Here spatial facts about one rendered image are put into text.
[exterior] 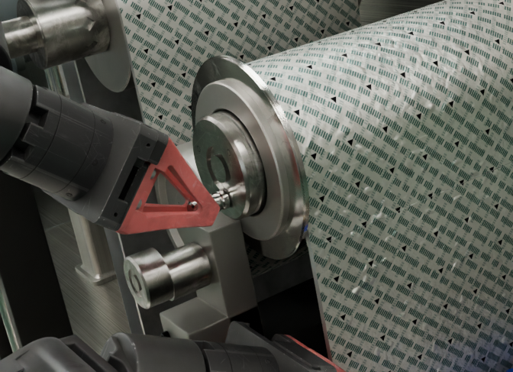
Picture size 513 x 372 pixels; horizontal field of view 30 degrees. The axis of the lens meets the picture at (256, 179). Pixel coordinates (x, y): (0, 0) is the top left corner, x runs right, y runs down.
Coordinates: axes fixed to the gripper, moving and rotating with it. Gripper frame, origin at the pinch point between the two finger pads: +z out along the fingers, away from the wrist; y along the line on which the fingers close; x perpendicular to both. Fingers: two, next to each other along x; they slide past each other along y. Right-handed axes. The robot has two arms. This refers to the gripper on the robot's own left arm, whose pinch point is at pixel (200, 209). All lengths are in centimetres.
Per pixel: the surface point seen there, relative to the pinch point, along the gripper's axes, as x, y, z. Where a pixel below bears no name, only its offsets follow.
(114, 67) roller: 8.0, -23.4, -0.1
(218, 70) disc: 9.1, -1.2, -2.6
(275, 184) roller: 3.6, 4.9, 1.4
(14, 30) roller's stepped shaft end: 7.0, -24.0, -9.4
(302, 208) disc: 2.8, 6.7, 2.8
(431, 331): -1.0, 6.2, 18.5
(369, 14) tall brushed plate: 26.5, -28.5, 26.3
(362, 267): 1.0, 6.2, 9.9
